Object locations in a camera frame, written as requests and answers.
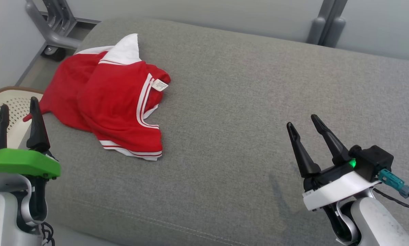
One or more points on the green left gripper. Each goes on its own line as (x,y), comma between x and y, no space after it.
(19,162)

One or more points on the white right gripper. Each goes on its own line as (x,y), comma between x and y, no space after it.
(337,189)

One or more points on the red shorts white stripe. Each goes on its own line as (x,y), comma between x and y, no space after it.
(69,89)

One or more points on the red jersey shirt white sleeves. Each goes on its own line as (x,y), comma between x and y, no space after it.
(119,102)

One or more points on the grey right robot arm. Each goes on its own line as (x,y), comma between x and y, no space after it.
(378,222)

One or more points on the beige perforated laundry basket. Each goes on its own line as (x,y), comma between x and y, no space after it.
(18,102)

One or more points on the grey fabric sofa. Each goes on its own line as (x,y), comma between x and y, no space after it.
(242,102)

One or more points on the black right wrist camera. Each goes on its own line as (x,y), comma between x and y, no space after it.
(375,160)

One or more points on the grey metal frame with caster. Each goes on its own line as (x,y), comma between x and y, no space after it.
(54,37)

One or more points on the grey double metal post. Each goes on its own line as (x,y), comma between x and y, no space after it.
(327,27)

